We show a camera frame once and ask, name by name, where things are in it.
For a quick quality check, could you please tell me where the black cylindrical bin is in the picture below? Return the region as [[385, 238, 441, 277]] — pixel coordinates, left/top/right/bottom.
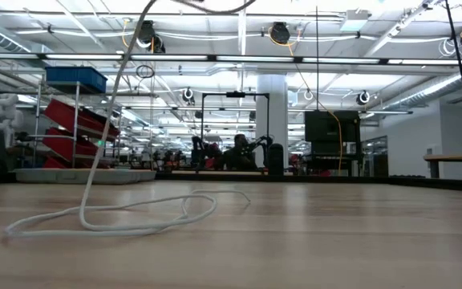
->
[[268, 143, 286, 176]]

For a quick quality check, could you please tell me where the white building pillar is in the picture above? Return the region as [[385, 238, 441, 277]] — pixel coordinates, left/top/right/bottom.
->
[[256, 73, 290, 169]]

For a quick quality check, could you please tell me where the thin vertical pole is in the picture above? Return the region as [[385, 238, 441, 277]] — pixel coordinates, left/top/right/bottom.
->
[[314, 6, 319, 112]]

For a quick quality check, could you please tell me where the metal shelf rack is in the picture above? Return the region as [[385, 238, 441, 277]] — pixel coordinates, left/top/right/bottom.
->
[[26, 79, 124, 169]]

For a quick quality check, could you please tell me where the black gantry frame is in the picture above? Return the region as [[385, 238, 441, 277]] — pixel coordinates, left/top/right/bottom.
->
[[201, 91, 271, 140]]

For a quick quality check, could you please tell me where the red shelf bin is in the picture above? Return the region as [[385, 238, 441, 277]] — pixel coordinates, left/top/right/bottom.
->
[[44, 99, 121, 138], [41, 127, 103, 161], [42, 156, 111, 170]]

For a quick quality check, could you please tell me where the dark glass door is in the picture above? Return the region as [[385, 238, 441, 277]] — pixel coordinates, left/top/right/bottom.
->
[[361, 135, 389, 177]]

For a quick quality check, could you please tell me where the blue plastic bin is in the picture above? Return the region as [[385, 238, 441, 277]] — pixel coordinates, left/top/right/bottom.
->
[[45, 66, 108, 94]]

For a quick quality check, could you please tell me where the wooden desk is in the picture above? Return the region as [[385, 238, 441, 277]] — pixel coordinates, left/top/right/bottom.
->
[[423, 150, 462, 181]]

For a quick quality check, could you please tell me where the long ceiling light rail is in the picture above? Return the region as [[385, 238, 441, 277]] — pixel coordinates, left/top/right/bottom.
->
[[0, 51, 462, 67]]

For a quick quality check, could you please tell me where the person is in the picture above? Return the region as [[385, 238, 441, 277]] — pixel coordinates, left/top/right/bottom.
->
[[221, 134, 258, 171]]

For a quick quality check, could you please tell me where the white cord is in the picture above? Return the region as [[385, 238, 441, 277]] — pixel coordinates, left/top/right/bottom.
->
[[2, 0, 252, 238]]

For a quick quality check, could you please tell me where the white ceiling box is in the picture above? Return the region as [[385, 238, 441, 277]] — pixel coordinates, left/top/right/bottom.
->
[[339, 9, 373, 33]]

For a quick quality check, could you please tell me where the black equipment cabinet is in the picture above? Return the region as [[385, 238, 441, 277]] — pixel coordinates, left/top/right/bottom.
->
[[303, 110, 363, 177]]

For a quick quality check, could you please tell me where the yellow hanging cord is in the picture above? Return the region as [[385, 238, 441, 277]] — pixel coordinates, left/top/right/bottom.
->
[[268, 26, 344, 173]]

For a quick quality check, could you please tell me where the grey open tool case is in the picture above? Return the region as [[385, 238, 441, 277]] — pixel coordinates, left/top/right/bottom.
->
[[14, 168, 156, 185]]

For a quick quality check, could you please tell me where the hanging coiled black cable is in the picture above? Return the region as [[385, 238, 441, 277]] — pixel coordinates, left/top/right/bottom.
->
[[136, 63, 156, 79]]

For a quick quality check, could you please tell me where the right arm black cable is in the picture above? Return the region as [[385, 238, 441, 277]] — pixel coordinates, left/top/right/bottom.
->
[[170, 0, 258, 15]]

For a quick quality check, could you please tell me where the small hanging cable reel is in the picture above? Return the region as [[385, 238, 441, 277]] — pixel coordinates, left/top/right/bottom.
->
[[356, 89, 371, 107], [181, 87, 196, 107]]

